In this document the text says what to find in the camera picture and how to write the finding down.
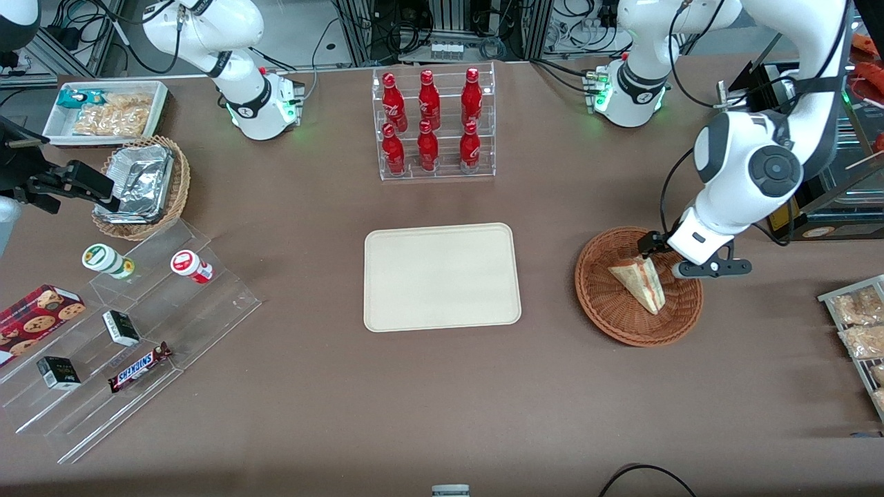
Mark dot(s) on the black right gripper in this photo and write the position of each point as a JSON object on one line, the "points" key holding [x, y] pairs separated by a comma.
{"points": [[21, 166]]}

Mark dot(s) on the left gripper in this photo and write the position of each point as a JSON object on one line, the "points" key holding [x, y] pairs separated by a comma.
{"points": [[650, 242]]}

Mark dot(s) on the triangular sandwich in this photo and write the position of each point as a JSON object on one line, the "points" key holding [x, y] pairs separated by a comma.
{"points": [[642, 283]]}

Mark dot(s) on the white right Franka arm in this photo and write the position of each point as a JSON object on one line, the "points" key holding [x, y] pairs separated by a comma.
{"points": [[257, 103]]}

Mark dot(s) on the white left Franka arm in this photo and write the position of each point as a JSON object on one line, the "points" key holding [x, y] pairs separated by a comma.
{"points": [[746, 166]]}

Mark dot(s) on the brown wicker basket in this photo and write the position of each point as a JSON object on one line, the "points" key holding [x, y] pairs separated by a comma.
{"points": [[621, 317]]}

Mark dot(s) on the light wicker basket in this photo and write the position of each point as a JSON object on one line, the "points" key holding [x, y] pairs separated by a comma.
{"points": [[178, 186]]}

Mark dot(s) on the beige plastic tray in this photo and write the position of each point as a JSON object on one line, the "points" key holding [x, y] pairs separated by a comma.
{"points": [[442, 276]]}

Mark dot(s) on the aluminium foil container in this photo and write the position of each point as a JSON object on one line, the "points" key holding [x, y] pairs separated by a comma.
{"points": [[141, 179]]}

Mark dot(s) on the white rectangular snack bin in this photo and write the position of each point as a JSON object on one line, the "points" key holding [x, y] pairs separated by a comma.
{"points": [[59, 128]]}

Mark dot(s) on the clear bag of chips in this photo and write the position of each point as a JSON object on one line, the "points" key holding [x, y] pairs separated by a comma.
{"points": [[114, 119]]}

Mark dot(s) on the green lidded white jar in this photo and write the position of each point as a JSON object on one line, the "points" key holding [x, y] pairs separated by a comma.
{"points": [[103, 259]]}

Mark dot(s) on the teal snack packet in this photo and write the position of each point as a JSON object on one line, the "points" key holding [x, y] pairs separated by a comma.
{"points": [[72, 98]]}

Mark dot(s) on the red lidded white jar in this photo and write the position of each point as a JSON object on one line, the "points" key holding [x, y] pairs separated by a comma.
{"points": [[190, 266]]}

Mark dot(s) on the red cookie box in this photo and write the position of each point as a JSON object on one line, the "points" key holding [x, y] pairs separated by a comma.
{"points": [[34, 321]]}

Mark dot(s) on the small black box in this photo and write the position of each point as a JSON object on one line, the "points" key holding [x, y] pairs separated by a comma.
{"points": [[59, 373], [121, 328]]}

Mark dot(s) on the clear acrylic stepped display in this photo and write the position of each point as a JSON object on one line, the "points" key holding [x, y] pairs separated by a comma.
{"points": [[173, 324]]}

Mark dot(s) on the black food warmer cabinet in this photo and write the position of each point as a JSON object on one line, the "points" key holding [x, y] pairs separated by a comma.
{"points": [[836, 214]]}

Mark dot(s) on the Snickers chocolate bar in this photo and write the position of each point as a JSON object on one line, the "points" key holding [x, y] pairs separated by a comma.
{"points": [[138, 367]]}

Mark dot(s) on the red cola bottle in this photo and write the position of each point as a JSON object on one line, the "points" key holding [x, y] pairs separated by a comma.
{"points": [[393, 152], [427, 148], [472, 98], [394, 103], [469, 147], [429, 100]]}

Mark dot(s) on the clear bag of snacks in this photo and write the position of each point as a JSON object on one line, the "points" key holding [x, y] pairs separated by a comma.
{"points": [[856, 307], [878, 376], [863, 342]]}

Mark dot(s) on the clear acrylic bottle rack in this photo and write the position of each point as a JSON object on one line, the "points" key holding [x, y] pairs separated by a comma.
{"points": [[445, 172]]}

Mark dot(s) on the steel warmer pan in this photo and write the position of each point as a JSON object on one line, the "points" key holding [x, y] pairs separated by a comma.
{"points": [[863, 159]]}

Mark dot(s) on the red sausage food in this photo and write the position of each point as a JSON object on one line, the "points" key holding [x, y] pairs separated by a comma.
{"points": [[871, 77]]}

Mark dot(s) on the white power strip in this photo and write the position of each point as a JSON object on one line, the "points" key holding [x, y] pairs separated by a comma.
{"points": [[446, 50]]}

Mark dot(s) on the orange fried food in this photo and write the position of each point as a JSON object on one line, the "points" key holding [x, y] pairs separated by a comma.
{"points": [[869, 43]]}

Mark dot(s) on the small grey device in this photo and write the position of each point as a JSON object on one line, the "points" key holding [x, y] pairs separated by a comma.
{"points": [[450, 491]]}

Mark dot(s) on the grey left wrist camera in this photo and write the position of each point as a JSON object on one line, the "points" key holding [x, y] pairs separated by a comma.
{"points": [[718, 268]]}

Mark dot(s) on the aluminium extrusion frame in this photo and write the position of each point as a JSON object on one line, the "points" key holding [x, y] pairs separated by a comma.
{"points": [[356, 34]]}

